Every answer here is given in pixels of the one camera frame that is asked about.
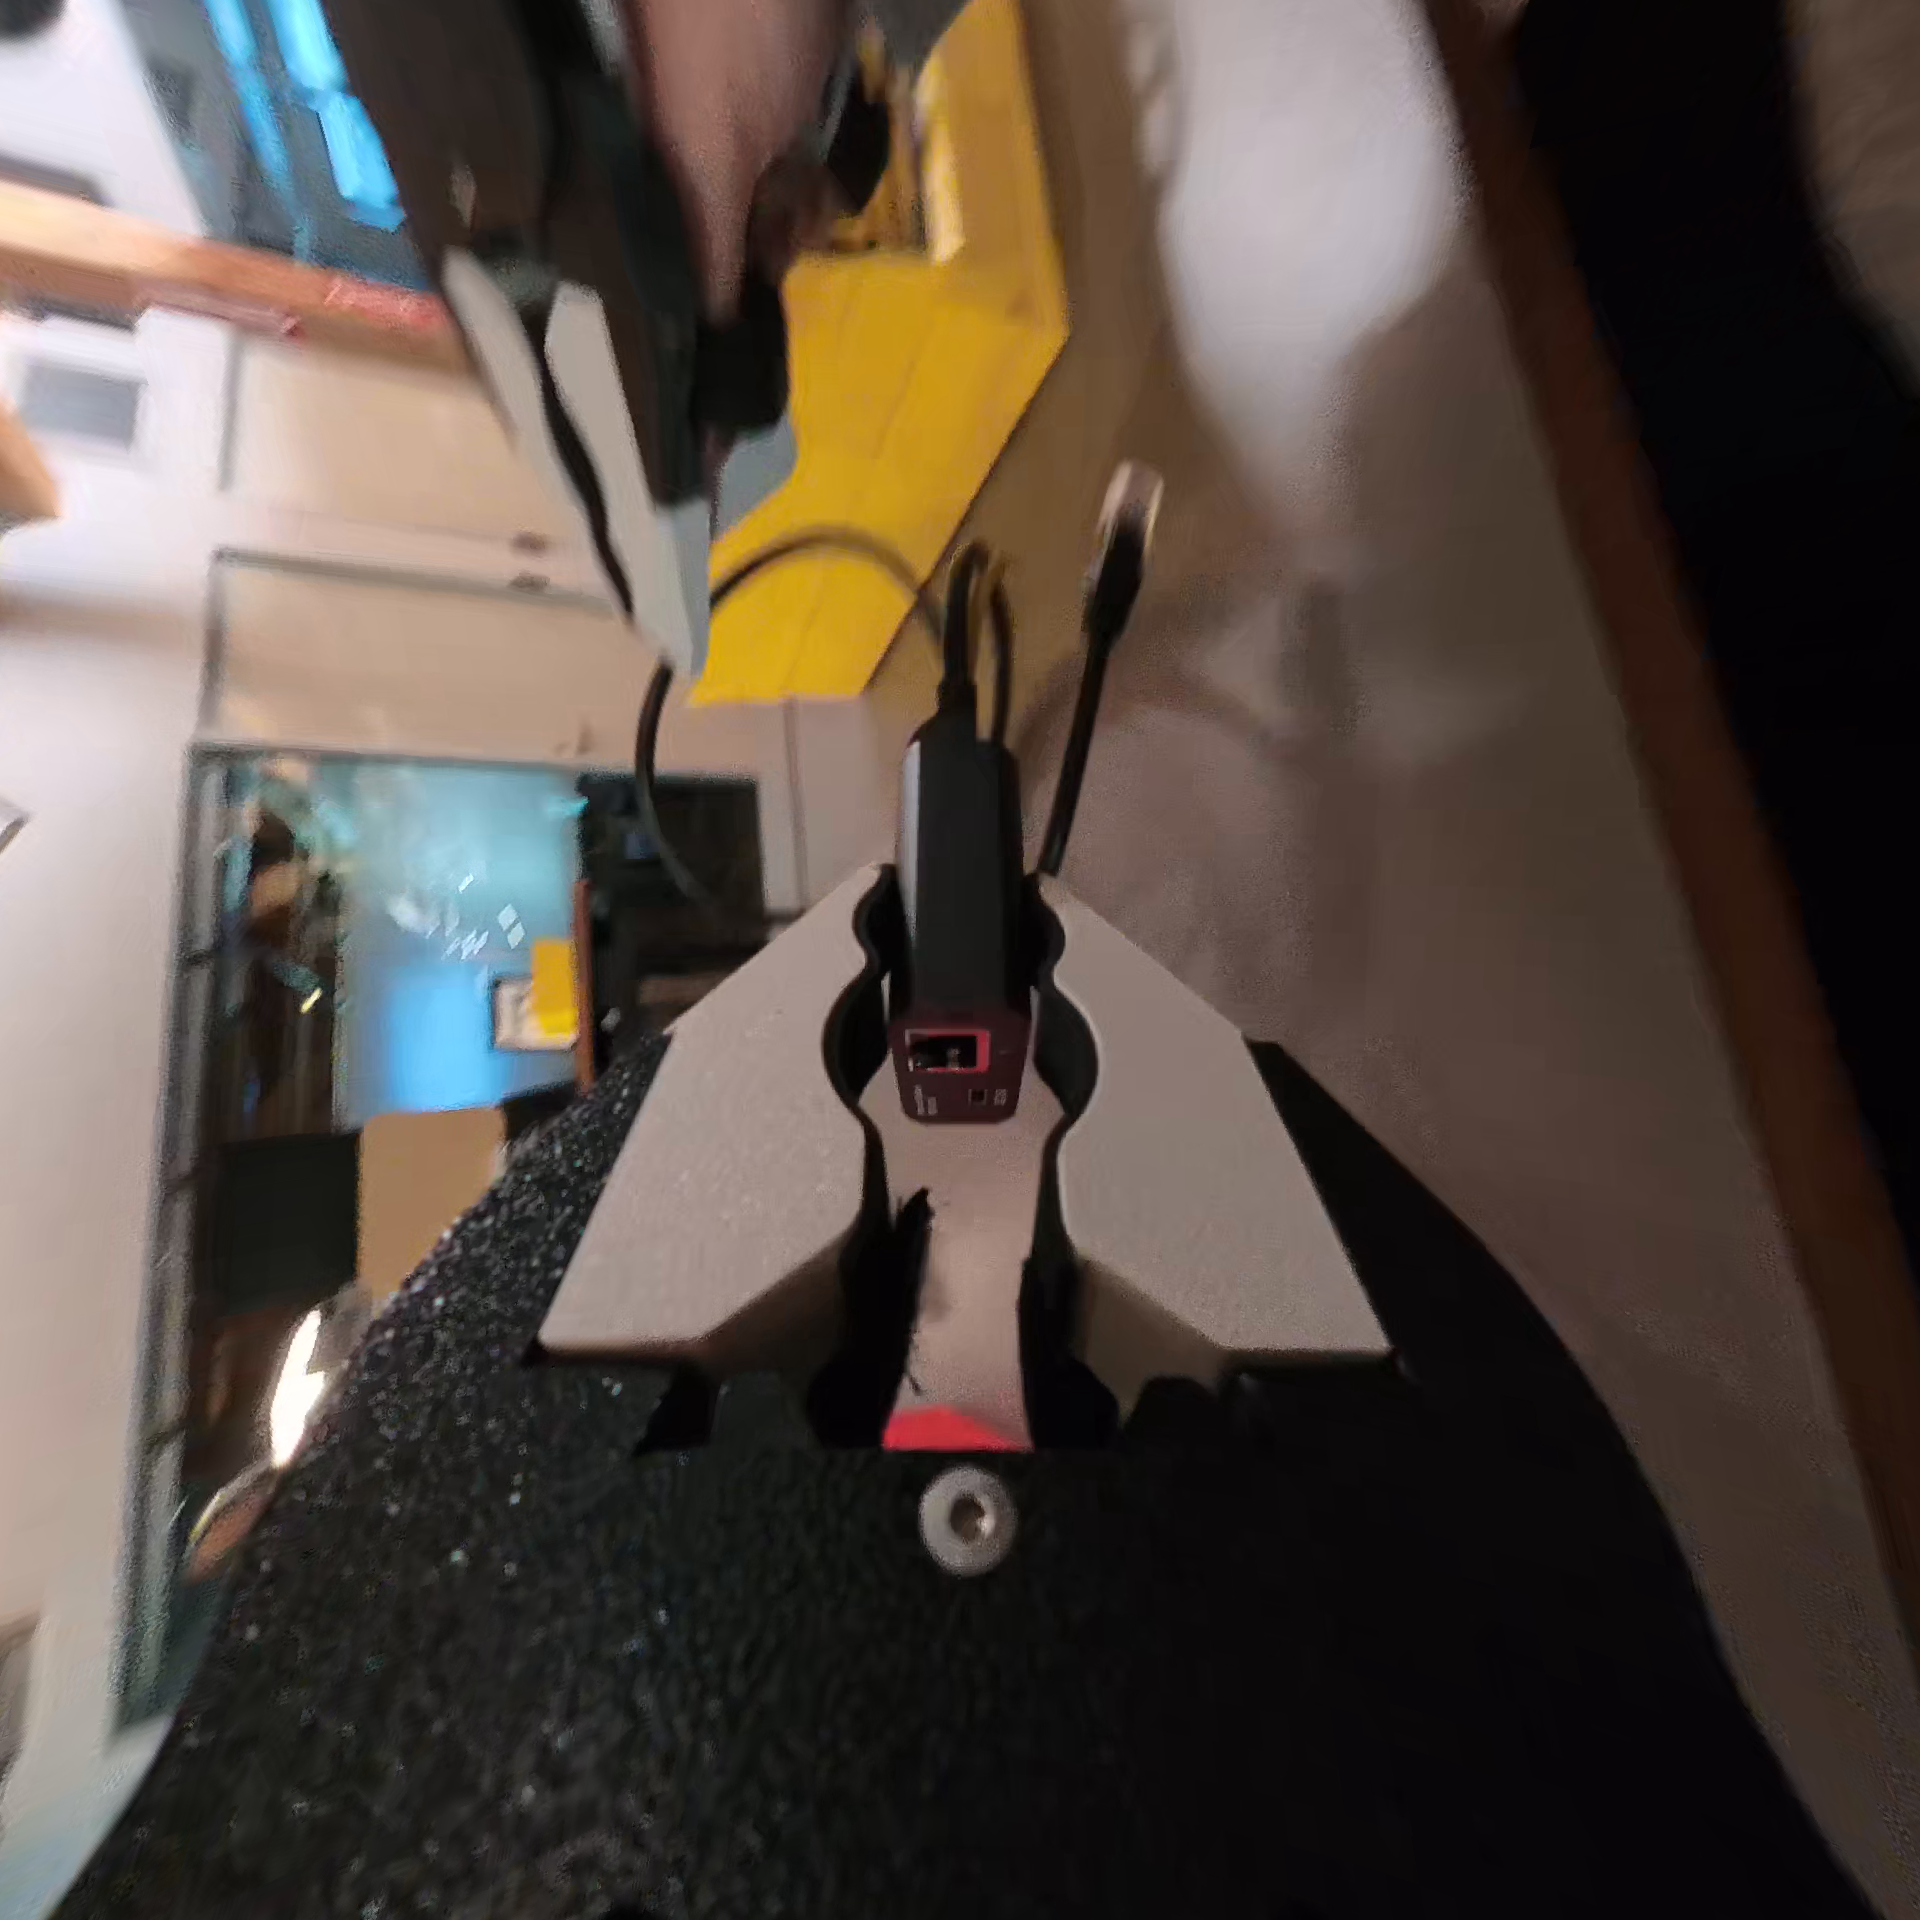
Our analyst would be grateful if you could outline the wall air vent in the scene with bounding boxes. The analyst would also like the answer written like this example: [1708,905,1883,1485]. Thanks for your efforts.
[12,353,147,455]

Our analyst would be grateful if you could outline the person's right hand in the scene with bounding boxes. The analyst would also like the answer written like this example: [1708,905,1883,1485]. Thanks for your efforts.
[631,0,865,329]

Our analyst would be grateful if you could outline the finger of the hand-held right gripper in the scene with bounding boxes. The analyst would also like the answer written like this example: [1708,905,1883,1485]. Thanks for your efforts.
[438,246,639,620]
[545,281,717,681]

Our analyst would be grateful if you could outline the yellow plastic bin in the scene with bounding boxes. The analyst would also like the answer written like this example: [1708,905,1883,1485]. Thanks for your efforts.
[689,0,1076,710]

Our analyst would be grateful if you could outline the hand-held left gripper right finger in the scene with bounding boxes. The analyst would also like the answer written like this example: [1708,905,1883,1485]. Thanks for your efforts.
[1026,872,1394,1445]

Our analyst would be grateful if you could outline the black ethernet cable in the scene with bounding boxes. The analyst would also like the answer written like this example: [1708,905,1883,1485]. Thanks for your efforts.
[636,459,1171,905]

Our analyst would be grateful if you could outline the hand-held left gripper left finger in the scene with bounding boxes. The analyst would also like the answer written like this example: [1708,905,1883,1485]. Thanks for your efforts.
[535,867,932,1449]

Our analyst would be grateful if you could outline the wooden post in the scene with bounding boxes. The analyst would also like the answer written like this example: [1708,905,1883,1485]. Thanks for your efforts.
[0,176,470,375]

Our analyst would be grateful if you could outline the black ethernet splitter box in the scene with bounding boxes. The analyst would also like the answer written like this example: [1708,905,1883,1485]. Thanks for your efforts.
[892,724,1047,1126]

